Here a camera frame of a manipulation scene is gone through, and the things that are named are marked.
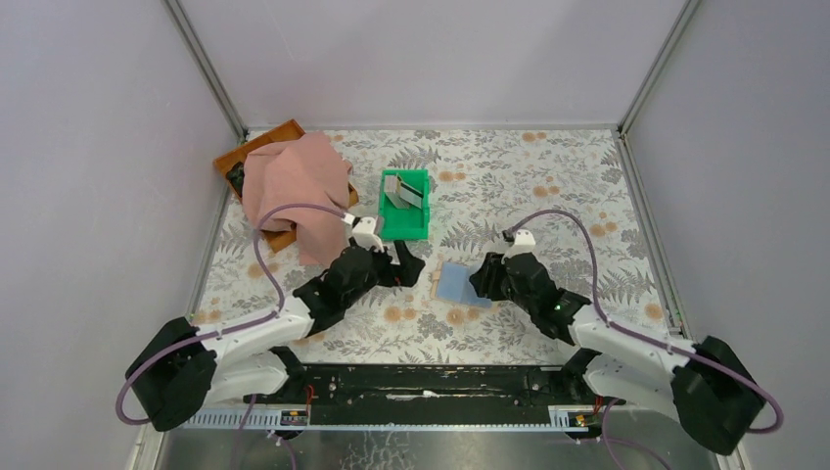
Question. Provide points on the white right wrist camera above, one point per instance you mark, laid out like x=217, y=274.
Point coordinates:
x=522, y=242

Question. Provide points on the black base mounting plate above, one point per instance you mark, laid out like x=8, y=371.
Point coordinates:
x=455, y=386

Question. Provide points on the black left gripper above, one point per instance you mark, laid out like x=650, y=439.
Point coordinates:
x=387, y=266

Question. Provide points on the green plastic bin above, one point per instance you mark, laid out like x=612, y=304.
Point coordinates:
x=411, y=224

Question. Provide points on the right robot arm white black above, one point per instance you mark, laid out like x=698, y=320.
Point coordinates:
x=704, y=387

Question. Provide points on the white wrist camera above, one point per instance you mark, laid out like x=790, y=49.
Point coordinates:
x=522, y=242
x=365, y=232

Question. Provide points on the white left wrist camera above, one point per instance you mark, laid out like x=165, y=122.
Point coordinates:
x=365, y=232

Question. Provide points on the beige card holder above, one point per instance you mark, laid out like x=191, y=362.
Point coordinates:
x=451, y=283

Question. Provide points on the brown wooden tray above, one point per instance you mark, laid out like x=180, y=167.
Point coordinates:
x=231, y=168

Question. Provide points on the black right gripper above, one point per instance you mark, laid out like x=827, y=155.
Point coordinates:
x=495, y=275

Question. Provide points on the pink cloth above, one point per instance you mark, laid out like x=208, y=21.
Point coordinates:
x=308, y=170

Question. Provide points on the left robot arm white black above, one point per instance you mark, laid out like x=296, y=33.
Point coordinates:
x=185, y=366

